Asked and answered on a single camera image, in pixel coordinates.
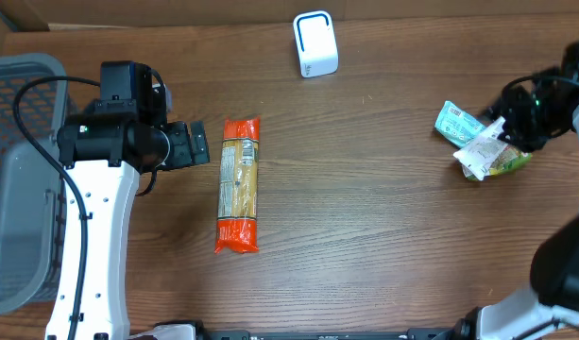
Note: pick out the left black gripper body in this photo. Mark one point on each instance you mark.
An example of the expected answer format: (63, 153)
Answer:
(186, 146)

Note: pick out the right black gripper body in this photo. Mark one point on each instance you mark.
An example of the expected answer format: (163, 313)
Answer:
(528, 124)

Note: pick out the green juice carton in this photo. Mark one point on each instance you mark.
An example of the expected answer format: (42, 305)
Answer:
(510, 160)

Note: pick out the white tube gold cap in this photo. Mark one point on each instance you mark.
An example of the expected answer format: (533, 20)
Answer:
(479, 154)

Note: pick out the teal snack packet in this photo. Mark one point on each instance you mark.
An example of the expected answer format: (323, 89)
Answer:
(456, 125)

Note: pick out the orange spaghetti packet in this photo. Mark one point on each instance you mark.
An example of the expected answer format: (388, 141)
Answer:
(236, 224)

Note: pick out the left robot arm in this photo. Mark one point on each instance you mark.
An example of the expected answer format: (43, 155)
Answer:
(102, 156)

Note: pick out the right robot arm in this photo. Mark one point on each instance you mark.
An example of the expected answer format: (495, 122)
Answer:
(550, 300)

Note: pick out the white barcode scanner stand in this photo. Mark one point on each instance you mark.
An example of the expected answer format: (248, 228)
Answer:
(316, 44)

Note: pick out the grey plastic shopping basket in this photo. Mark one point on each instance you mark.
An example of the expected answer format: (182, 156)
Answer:
(32, 202)

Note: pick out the cardboard back panel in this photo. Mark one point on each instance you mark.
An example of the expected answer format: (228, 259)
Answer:
(35, 15)

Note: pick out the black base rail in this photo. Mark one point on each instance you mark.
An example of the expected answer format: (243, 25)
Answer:
(411, 334)

